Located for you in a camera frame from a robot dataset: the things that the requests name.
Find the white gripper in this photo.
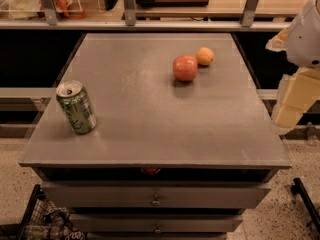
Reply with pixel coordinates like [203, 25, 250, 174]
[265, 0, 320, 129]

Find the red apple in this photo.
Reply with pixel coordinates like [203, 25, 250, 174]
[173, 55, 198, 82]

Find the green soda can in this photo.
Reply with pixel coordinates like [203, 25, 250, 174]
[56, 80, 97, 134]

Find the orange fruit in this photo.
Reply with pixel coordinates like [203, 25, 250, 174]
[196, 47, 215, 66]

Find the grey drawer cabinet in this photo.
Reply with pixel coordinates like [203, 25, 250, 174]
[20, 33, 291, 240]

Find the metal shelf rack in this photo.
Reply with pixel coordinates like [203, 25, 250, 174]
[0, 0, 320, 32]

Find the clear plastic bin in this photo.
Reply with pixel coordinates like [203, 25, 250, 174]
[0, 0, 85, 20]

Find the black wire basket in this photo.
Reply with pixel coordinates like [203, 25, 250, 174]
[15, 184, 87, 240]

